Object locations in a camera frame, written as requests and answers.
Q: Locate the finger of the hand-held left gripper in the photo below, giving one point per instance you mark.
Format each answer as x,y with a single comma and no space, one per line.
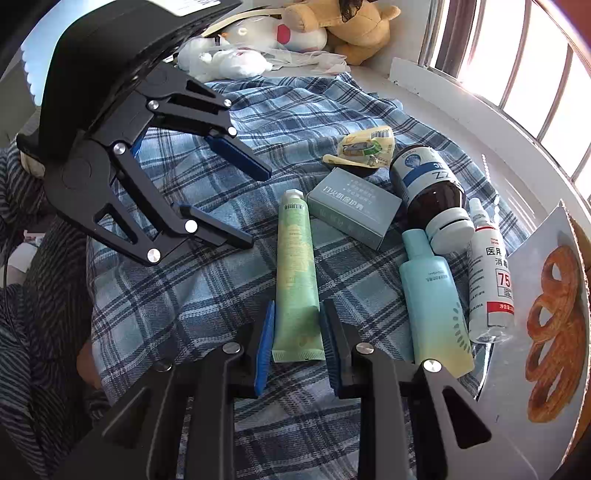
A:
217,230
240,154

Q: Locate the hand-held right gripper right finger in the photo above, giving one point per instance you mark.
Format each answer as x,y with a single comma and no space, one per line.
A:
328,350

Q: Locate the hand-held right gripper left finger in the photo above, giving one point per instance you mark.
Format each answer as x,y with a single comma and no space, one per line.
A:
264,350

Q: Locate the light green tube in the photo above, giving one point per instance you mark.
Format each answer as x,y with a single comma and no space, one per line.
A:
295,277

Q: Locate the teal bottle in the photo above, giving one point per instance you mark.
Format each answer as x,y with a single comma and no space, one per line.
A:
434,304

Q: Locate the grey cardboard box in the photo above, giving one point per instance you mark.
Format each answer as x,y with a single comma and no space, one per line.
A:
351,207

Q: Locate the yellow green snack packet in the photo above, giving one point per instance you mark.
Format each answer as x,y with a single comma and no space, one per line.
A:
364,145

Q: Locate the clear spray bottle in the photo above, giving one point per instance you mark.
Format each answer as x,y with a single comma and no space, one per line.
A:
491,286

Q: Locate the brown medicine bottle white cap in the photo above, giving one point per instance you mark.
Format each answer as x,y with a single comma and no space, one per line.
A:
429,184

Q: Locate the cardboard box with cookie print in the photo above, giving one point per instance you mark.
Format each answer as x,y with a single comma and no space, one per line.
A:
521,277

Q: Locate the blue plaid blanket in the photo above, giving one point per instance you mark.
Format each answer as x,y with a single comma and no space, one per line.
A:
194,295

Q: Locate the small white plush toy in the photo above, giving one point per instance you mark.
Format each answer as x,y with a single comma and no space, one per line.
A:
231,62

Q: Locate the clear plastic bag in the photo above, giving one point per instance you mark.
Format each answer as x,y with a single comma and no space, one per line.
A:
323,62

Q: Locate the white plush with red patch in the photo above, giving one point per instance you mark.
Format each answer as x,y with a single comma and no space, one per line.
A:
304,39

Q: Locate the yellow plush dog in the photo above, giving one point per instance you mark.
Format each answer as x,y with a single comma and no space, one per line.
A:
360,32

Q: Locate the black lace ribbon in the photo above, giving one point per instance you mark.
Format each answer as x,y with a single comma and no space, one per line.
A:
351,9

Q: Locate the barred window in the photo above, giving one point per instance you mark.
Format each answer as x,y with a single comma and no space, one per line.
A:
554,92

